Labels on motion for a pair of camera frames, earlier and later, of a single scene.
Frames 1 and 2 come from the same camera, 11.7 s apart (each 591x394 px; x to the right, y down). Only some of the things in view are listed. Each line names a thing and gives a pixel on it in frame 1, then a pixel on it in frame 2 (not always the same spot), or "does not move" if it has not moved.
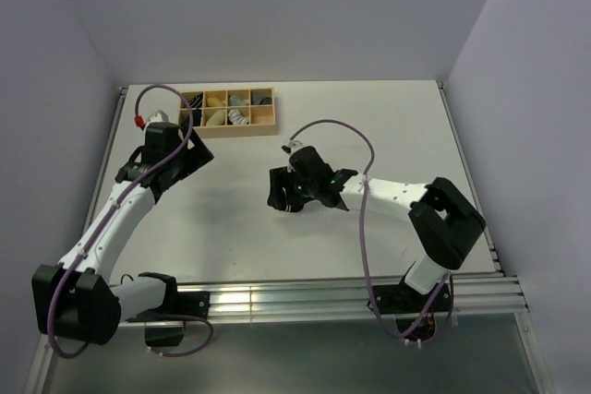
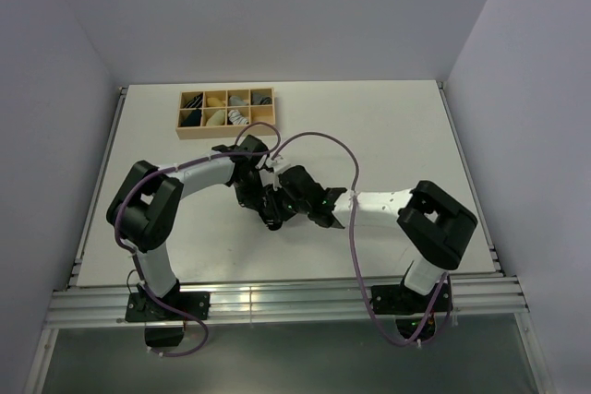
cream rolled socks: (218, 118) does not move
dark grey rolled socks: (259, 99) does not move
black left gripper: (198, 156) → (255, 199)
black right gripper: (294, 173) → (273, 208)
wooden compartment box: (230, 113) does not move
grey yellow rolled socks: (238, 101) does not move
